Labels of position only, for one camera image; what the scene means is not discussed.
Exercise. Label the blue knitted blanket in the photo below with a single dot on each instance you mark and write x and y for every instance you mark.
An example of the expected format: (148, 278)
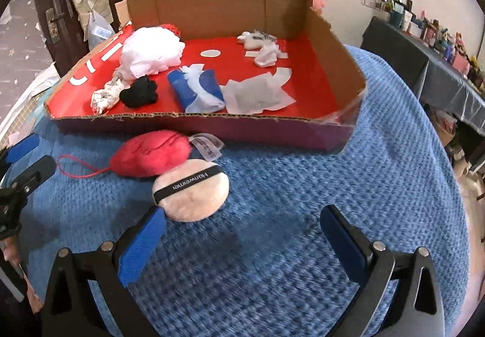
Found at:
(261, 265)

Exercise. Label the hanging plastic bag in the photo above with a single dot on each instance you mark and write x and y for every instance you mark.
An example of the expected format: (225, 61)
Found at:
(98, 30)

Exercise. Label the blue cloth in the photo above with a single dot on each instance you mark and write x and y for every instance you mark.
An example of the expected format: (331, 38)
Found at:
(197, 89)

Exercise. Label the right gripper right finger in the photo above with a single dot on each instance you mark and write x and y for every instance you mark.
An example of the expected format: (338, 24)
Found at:
(416, 308)

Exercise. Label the red mesh pouf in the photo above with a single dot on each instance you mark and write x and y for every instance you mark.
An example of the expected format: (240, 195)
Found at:
(171, 28)

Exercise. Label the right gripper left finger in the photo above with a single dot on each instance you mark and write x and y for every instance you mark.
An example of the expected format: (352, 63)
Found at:
(70, 308)

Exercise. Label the black knitted ball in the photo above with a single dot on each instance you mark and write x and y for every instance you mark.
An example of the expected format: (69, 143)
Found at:
(143, 91)

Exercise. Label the white tissue sheet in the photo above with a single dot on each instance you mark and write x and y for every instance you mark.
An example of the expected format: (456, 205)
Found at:
(255, 95)

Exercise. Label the white mesh bath pouf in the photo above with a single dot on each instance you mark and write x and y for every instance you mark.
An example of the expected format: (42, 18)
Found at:
(149, 51)

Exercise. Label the small white plush toy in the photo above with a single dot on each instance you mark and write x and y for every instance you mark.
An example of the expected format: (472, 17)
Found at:
(252, 41)

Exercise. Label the red plush pouch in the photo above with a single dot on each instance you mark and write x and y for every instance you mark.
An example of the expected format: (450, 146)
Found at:
(152, 154)

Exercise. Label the table with dark cloth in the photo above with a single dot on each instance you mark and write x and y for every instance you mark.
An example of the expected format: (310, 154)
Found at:
(432, 80)

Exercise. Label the cardboard box red lining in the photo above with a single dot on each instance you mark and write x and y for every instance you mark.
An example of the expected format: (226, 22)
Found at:
(326, 85)

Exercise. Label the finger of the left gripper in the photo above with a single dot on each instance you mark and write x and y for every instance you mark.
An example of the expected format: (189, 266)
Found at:
(15, 198)
(10, 155)

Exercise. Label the small white folded cloth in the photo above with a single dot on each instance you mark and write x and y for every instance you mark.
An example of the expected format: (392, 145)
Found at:
(267, 56)

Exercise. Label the beige powder puff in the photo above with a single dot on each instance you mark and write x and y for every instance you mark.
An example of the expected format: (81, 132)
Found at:
(191, 192)

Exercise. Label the white patterned scrunchie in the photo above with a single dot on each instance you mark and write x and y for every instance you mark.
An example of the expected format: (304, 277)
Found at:
(106, 98)

